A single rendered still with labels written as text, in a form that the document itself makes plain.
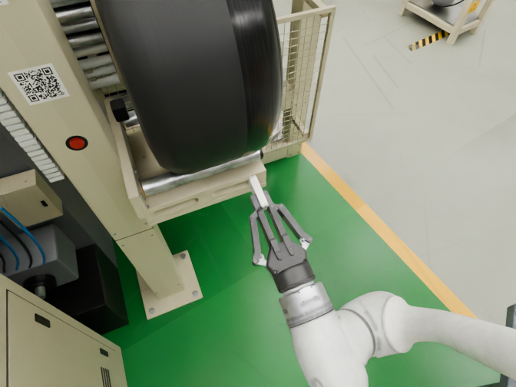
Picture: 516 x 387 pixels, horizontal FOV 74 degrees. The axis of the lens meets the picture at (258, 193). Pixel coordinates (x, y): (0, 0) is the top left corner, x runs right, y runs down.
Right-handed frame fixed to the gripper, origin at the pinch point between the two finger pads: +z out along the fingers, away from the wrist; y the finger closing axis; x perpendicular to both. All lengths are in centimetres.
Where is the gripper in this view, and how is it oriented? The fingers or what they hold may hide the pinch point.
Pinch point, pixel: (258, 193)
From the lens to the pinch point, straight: 70.7
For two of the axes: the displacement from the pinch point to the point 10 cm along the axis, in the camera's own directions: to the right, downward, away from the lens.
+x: -1.0, 3.6, 9.3
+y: -9.2, 3.2, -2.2
